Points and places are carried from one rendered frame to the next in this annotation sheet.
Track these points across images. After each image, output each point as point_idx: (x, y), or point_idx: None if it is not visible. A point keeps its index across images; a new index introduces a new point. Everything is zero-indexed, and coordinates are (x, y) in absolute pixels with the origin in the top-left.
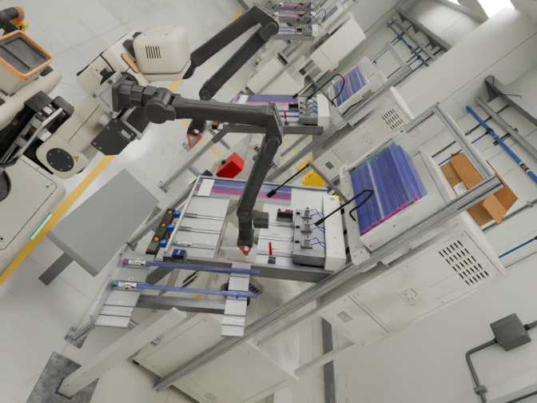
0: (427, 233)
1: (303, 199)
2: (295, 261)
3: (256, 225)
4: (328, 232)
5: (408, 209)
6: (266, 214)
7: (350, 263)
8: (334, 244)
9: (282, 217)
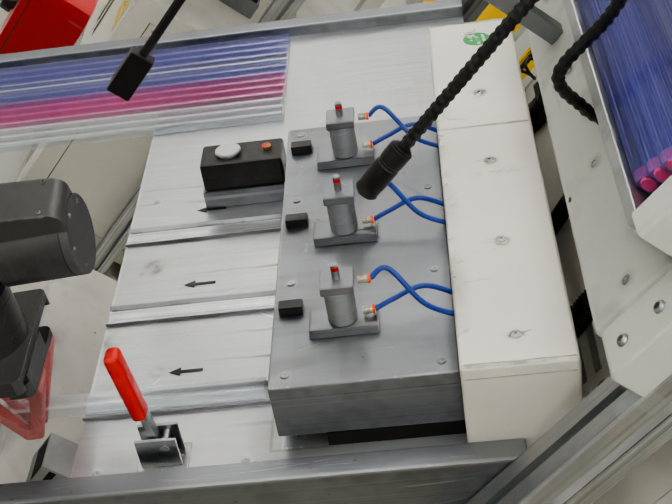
0: None
1: (346, 77)
2: (291, 424)
3: (8, 267)
4: (466, 217)
5: None
6: (48, 193)
7: (608, 385)
8: (502, 281)
9: (232, 186)
